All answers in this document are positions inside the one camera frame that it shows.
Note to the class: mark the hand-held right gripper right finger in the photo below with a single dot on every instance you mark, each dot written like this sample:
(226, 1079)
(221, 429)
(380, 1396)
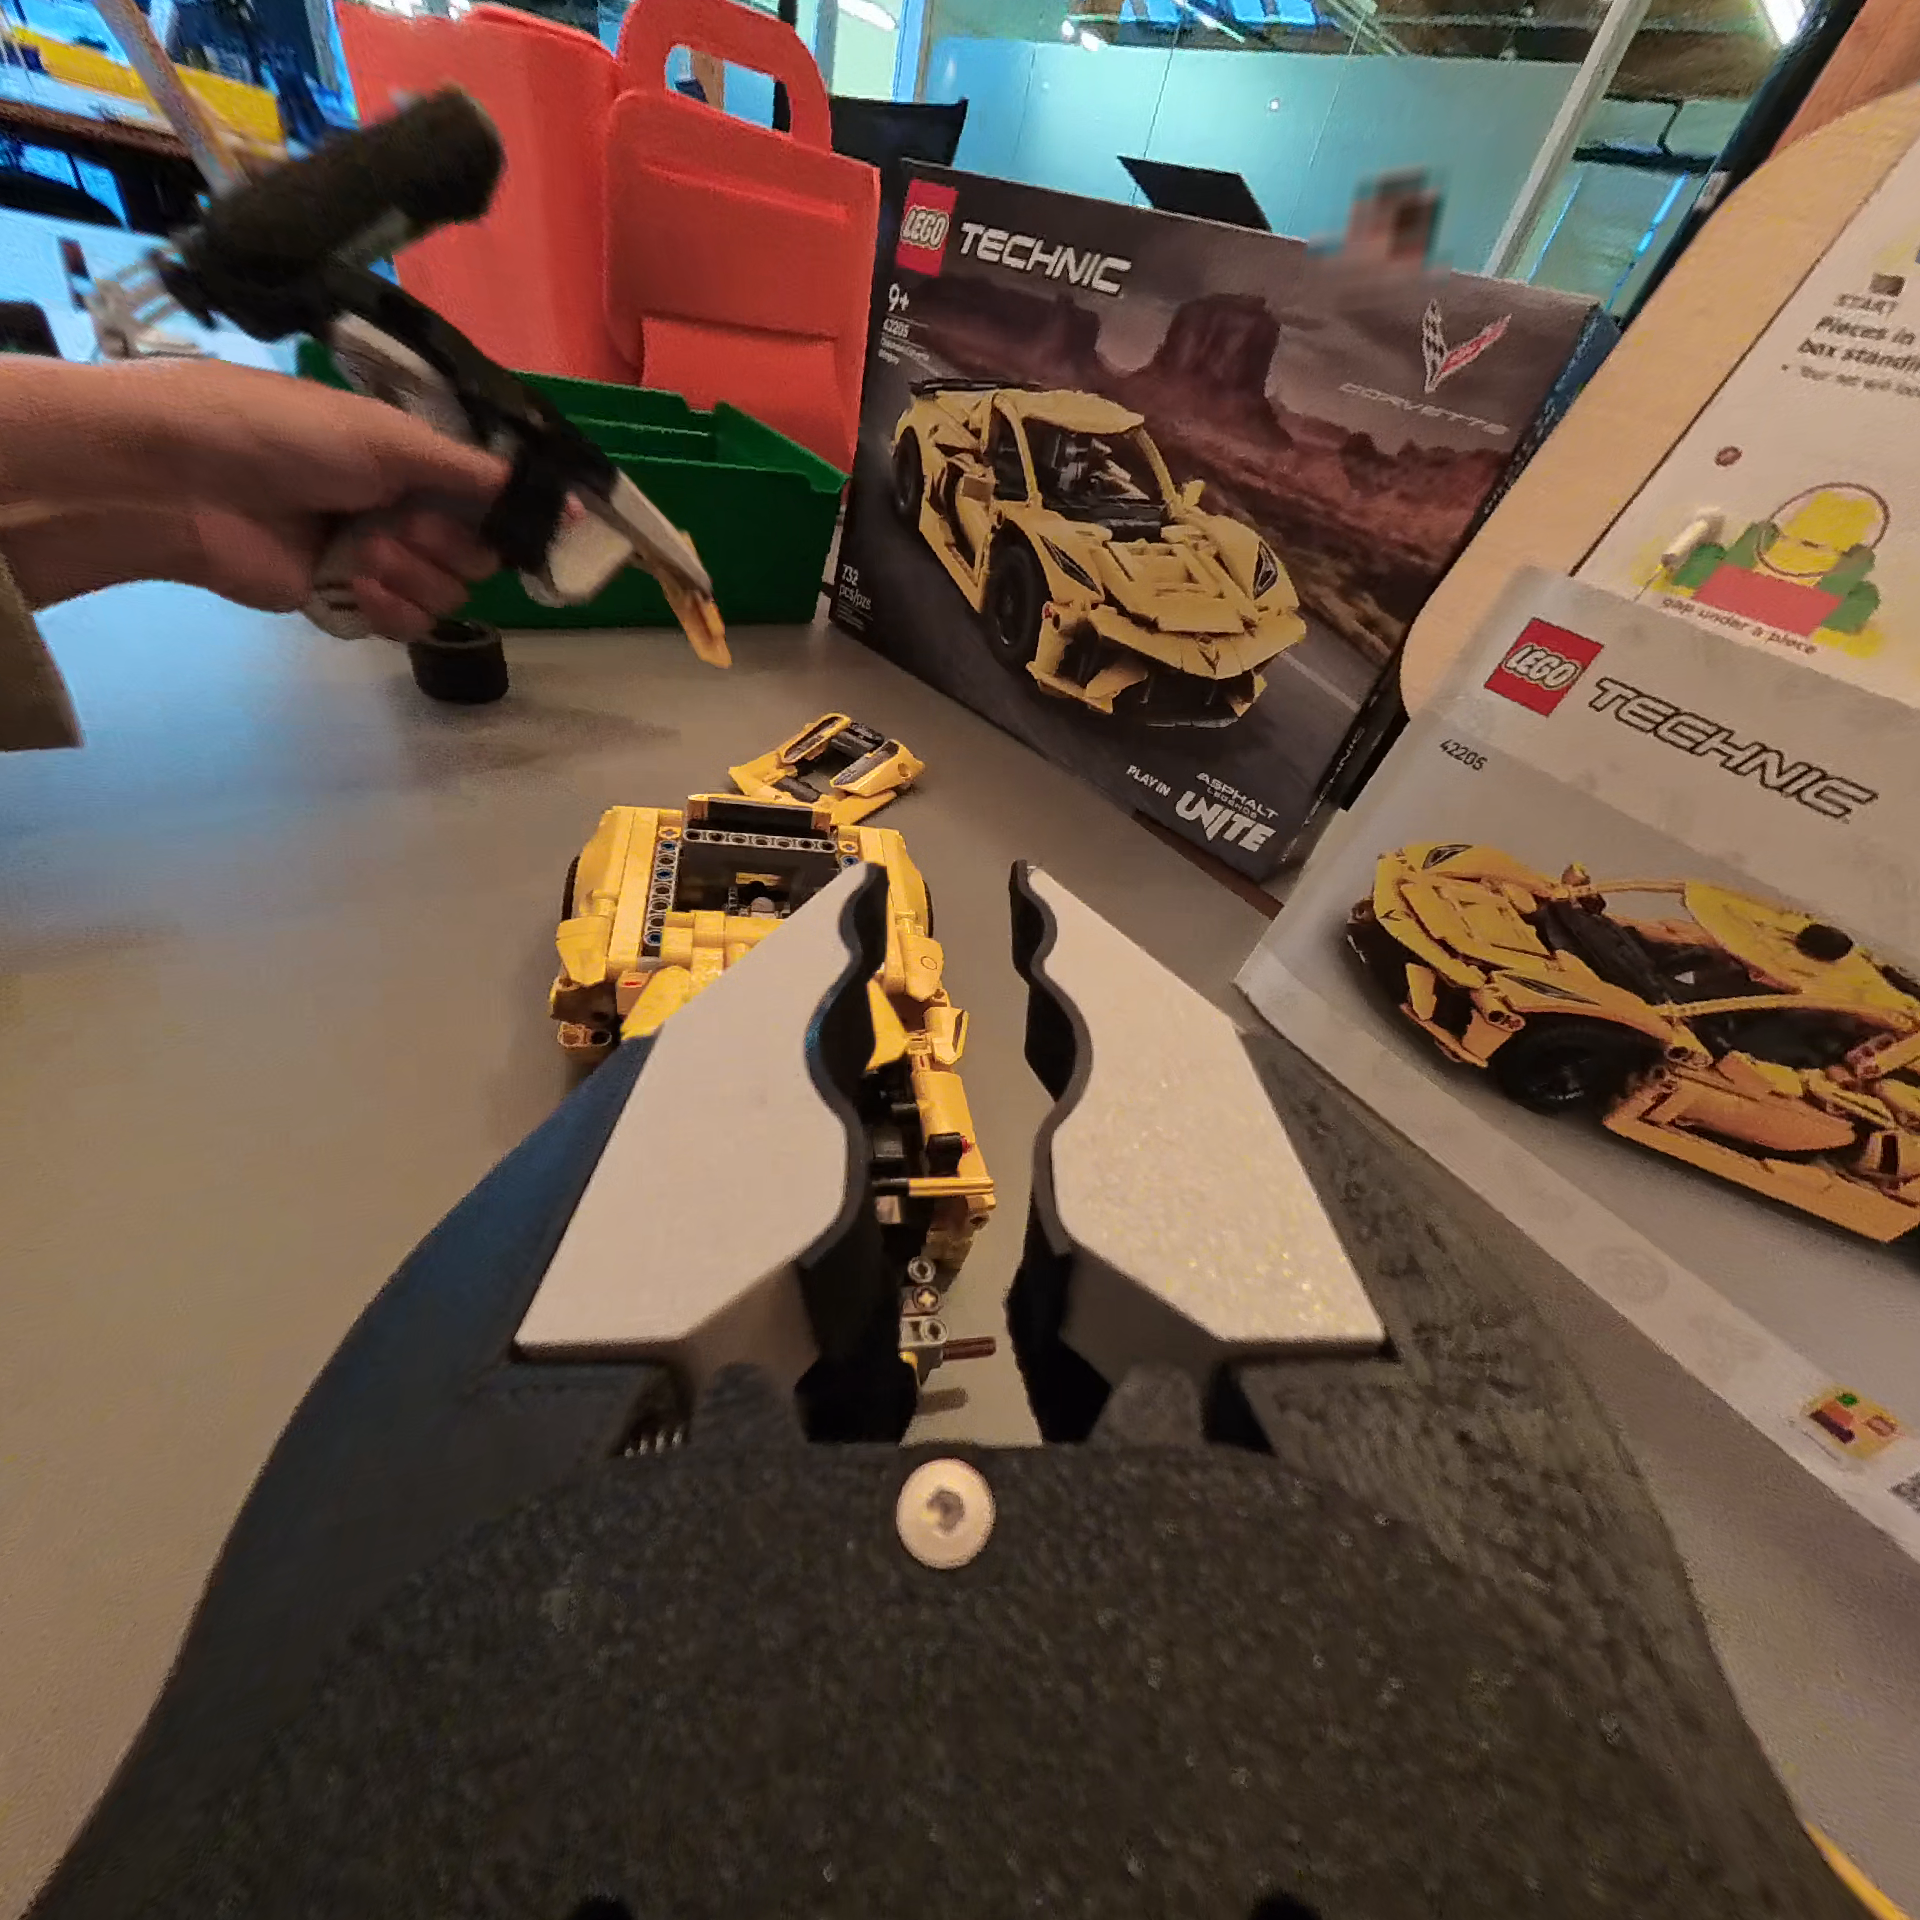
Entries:
(1200, 1186)

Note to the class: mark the black toy tyre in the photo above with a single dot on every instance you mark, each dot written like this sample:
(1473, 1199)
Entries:
(459, 664)

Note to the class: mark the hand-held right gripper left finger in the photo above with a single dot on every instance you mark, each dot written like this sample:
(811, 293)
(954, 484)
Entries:
(690, 1186)

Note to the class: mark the red carry bag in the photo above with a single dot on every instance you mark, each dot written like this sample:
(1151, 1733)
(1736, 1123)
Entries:
(720, 271)

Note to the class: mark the wooden sign with paper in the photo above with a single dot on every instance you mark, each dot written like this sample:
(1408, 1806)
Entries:
(1650, 406)

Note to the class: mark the person's left forearm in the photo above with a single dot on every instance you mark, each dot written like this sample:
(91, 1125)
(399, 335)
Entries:
(29, 675)

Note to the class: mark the yellow toy car model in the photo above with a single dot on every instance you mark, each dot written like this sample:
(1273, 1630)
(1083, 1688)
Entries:
(674, 915)

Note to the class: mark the person's left hand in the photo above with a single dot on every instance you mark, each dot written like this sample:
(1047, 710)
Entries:
(225, 480)

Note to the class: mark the toy car instruction booklet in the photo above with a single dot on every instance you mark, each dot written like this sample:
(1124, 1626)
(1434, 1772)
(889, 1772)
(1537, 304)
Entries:
(1723, 839)

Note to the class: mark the green plastic bin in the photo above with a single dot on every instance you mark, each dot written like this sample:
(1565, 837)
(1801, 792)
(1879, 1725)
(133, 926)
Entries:
(704, 511)

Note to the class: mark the toy car cardboard box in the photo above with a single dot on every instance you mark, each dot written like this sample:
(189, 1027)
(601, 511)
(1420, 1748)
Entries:
(1200, 375)

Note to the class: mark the yellow wedge brick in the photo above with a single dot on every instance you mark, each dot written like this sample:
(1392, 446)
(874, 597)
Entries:
(704, 623)

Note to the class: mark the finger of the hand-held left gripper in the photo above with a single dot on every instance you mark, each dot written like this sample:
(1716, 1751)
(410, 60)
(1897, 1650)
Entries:
(586, 564)
(661, 534)

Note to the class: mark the grey desk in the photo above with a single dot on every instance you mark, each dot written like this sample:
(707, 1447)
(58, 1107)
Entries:
(300, 901)

